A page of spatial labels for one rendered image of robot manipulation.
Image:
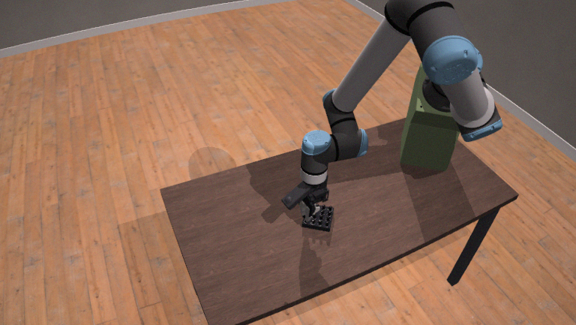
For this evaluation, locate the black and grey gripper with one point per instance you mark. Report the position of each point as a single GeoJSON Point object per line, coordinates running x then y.
{"type": "Point", "coordinates": [308, 204]}

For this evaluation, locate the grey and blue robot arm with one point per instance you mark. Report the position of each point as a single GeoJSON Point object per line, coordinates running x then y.
{"type": "Point", "coordinates": [449, 59]}

